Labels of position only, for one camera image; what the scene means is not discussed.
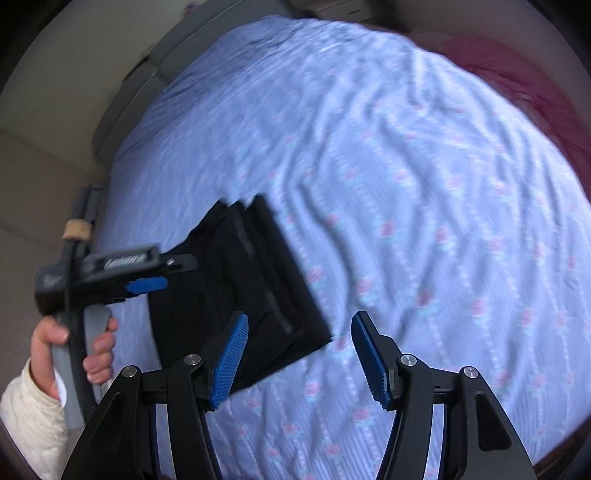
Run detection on black pants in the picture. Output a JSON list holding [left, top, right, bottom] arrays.
[[148, 195, 332, 391]]

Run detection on person's left hand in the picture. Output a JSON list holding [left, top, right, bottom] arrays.
[[29, 315, 120, 401]]

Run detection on cream jacket left sleeve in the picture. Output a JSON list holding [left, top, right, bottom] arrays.
[[1, 360, 68, 479]]

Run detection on blue floral bed sheet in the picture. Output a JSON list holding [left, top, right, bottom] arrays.
[[97, 16, 590, 479]]

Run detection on grey padded headboard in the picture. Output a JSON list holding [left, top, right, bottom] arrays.
[[92, 0, 303, 167]]

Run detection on pink blanket pile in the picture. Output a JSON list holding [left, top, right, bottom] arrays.
[[410, 29, 590, 194]]

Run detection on white nightstand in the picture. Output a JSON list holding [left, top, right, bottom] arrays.
[[301, 0, 384, 23]]

